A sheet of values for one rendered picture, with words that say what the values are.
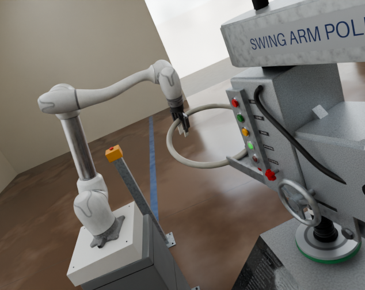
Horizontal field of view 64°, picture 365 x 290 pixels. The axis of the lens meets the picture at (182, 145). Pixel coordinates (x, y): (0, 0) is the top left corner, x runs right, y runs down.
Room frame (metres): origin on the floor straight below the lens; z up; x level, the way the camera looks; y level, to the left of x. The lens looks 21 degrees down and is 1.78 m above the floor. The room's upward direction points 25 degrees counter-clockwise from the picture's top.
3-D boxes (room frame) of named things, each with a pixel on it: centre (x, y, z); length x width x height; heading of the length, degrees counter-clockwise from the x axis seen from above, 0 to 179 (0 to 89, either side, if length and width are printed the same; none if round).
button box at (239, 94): (0.84, -0.21, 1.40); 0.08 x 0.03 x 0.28; 15
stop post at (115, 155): (2.34, 0.55, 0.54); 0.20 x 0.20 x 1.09; 4
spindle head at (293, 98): (0.73, -0.36, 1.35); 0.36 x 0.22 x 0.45; 15
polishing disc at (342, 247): (0.80, -0.34, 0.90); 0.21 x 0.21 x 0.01
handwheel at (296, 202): (0.66, -0.26, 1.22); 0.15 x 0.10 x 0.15; 15
